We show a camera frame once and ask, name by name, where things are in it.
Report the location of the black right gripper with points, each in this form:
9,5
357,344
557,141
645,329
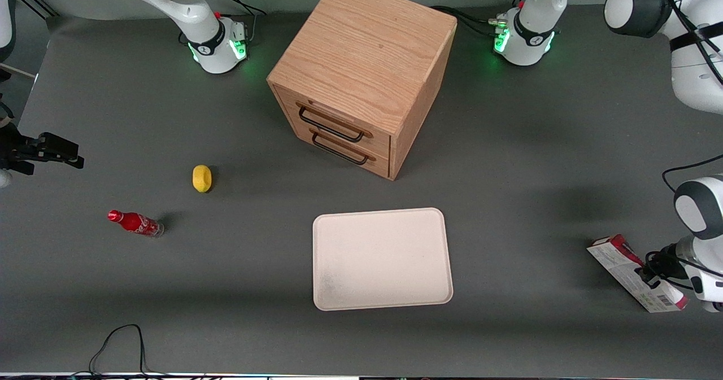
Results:
17,149

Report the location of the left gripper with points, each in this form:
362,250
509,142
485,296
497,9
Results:
664,265

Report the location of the red cookie box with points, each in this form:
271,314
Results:
618,264

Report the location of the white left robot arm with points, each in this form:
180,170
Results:
695,58

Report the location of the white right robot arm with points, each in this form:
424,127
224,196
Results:
212,44

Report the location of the cream rectangular tray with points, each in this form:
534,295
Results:
381,258

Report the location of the red cola bottle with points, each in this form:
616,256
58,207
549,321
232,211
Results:
135,222

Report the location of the yellow lemon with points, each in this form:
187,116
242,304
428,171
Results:
202,178

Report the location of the dark grey table mat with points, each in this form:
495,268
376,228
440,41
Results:
226,312

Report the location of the oak wooden drawer cabinet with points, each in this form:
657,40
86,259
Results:
361,52

